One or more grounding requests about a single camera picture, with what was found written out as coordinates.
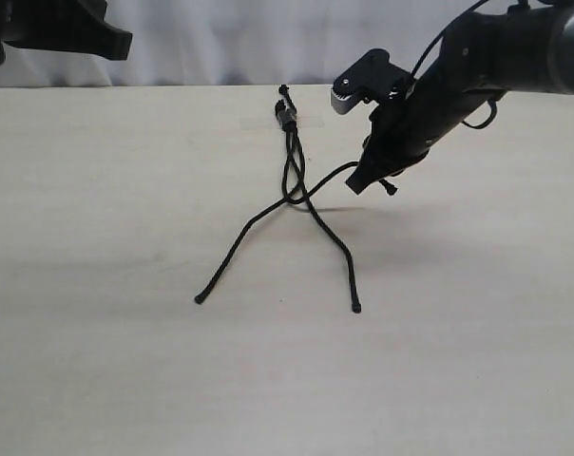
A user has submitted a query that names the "white curtain backdrop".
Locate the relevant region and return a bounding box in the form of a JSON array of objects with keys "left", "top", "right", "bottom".
[{"left": 0, "top": 0, "right": 574, "bottom": 89}]

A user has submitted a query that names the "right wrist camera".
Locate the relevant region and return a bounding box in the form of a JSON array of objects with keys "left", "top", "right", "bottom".
[{"left": 331, "top": 48, "right": 412, "bottom": 115}]

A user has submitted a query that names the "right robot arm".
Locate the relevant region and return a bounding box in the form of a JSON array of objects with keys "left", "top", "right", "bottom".
[{"left": 332, "top": 1, "right": 574, "bottom": 194}]

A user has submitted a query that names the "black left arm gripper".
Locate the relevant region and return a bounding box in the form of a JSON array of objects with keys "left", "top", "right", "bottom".
[{"left": 0, "top": 1, "right": 133, "bottom": 61}]

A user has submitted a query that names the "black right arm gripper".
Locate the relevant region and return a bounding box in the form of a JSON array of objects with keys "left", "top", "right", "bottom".
[{"left": 345, "top": 9, "right": 561, "bottom": 195}]

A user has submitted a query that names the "clear tape strip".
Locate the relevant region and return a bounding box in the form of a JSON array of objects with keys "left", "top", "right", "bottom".
[{"left": 239, "top": 116, "right": 325, "bottom": 131}]

